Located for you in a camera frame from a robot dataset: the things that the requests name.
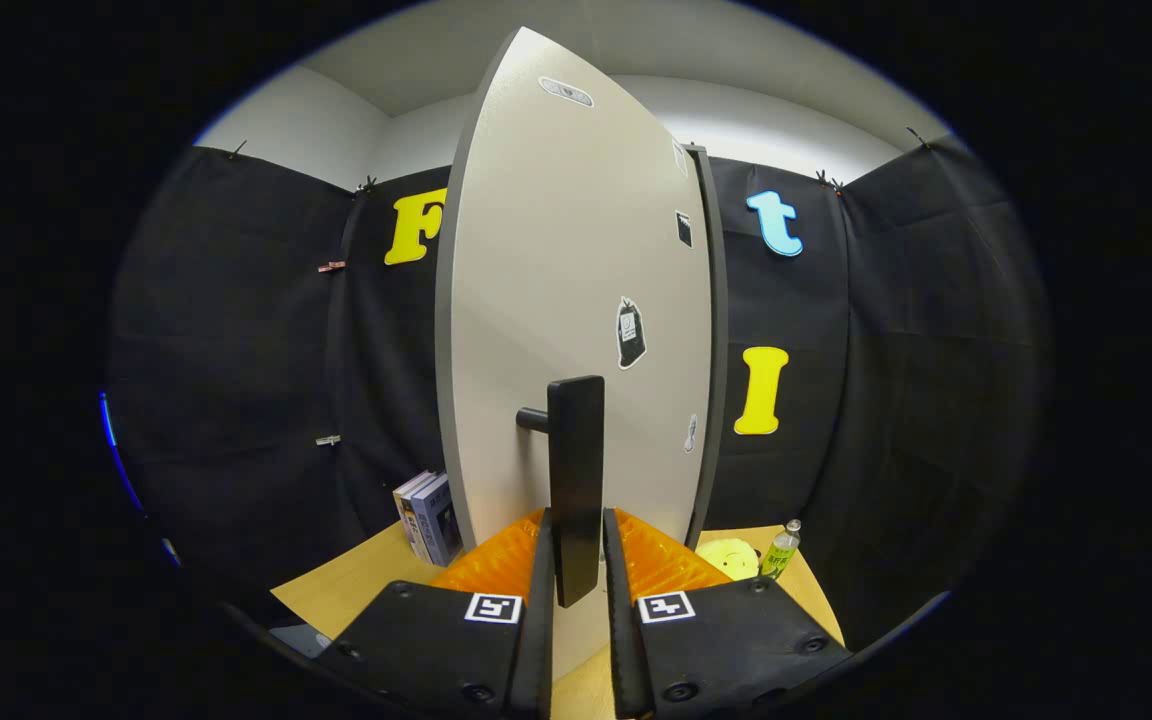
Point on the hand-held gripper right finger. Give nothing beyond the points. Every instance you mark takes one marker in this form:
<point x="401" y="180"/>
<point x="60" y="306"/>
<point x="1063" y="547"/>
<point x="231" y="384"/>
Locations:
<point x="626" y="650"/>

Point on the green label plastic bottle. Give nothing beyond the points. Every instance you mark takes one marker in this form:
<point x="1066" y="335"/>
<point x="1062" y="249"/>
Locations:
<point x="779" y="555"/>

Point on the blue book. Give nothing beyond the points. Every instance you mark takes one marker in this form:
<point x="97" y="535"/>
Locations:
<point x="433" y="520"/>

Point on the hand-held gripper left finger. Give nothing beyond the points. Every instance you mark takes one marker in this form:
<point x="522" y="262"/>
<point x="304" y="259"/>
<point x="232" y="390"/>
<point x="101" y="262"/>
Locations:
<point x="536" y="640"/>

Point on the yellow plush toy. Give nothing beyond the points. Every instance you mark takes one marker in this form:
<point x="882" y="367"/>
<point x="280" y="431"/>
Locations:
<point x="726" y="560"/>

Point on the black backdrop cloth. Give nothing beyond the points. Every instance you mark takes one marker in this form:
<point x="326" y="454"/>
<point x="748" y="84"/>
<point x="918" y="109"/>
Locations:
<point x="236" y="350"/>

